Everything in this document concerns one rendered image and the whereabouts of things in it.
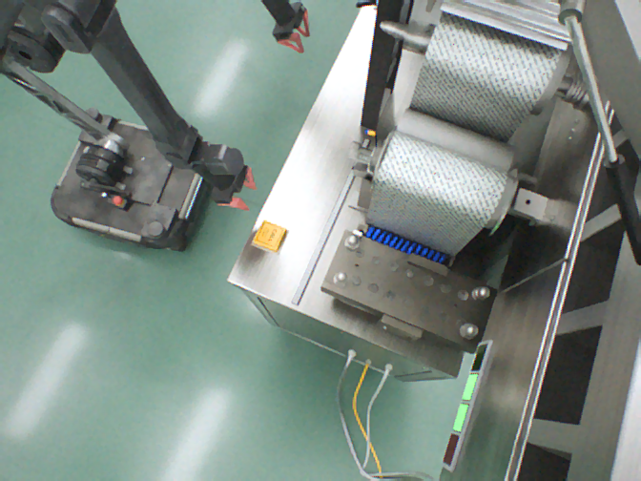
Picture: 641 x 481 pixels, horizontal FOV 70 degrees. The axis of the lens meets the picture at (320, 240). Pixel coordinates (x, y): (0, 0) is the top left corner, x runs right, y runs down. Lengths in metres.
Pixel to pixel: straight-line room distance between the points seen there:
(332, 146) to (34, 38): 0.82
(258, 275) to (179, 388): 1.05
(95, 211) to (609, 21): 2.09
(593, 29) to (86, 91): 2.72
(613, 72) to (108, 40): 0.63
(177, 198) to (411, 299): 1.31
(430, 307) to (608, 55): 0.83
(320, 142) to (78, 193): 1.28
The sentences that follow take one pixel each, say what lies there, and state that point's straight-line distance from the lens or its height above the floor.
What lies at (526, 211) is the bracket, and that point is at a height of 1.29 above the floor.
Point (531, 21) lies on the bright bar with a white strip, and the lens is 1.01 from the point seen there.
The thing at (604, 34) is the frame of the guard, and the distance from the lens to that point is 0.38.
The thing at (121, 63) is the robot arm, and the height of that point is 1.54.
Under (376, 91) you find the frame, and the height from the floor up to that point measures 1.09.
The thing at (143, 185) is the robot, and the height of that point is 0.26.
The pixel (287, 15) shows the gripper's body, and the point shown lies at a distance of 1.35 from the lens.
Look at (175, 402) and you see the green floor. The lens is 2.22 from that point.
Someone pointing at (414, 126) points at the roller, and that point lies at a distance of 1.06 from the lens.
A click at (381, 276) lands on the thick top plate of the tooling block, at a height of 1.03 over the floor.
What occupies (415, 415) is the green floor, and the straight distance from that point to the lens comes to 2.16.
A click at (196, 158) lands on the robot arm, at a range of 1.02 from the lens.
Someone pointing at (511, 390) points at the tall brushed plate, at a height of 1.38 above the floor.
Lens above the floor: 2.12
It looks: 72 degrees down
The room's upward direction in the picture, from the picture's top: 1 degrees counter-clockwise
